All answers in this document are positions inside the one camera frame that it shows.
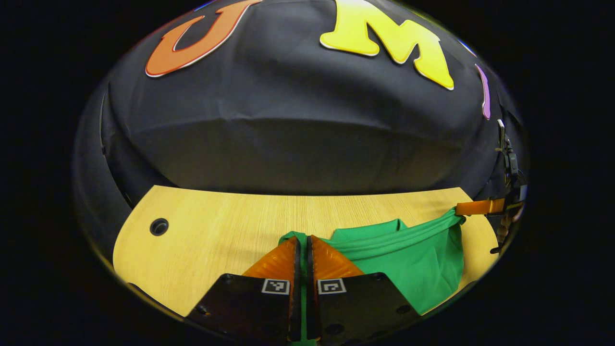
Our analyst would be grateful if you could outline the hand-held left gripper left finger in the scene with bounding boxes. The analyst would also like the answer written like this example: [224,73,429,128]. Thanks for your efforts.
[185,235,302,343]

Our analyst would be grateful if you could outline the green T-shirt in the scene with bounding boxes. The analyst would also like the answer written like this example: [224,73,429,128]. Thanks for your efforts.
[279,208,467,346]

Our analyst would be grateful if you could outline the black backdrop cloth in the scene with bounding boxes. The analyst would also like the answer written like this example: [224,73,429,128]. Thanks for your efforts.
[74,0,527,226]

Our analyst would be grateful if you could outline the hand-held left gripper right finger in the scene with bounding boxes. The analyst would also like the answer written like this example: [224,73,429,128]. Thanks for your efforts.
[306,235,422,344]

